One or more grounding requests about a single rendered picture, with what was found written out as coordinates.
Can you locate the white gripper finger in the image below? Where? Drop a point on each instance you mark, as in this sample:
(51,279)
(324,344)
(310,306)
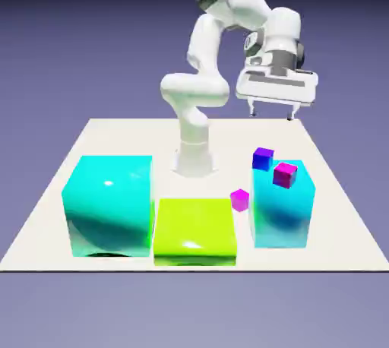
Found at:
(252,108)
(291,111)

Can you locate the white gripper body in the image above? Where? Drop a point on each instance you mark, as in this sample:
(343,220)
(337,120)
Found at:
(275,89)

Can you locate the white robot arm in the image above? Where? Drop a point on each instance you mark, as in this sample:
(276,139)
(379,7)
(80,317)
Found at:
(200,86)

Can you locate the small blue cube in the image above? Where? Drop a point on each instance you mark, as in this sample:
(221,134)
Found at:
(262,159)

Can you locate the small magenta cube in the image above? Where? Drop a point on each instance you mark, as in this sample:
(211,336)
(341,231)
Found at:
(284,175)

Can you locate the small pink cube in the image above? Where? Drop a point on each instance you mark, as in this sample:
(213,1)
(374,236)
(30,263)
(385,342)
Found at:
(240,200)

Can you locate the tall cyan box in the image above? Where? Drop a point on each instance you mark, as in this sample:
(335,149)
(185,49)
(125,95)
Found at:
(282,217)

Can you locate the large lime green box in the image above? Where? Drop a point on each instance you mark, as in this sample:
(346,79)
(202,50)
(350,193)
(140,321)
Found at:
(194,229)

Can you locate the large cyan box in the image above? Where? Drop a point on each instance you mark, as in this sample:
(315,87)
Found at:
(109,205)

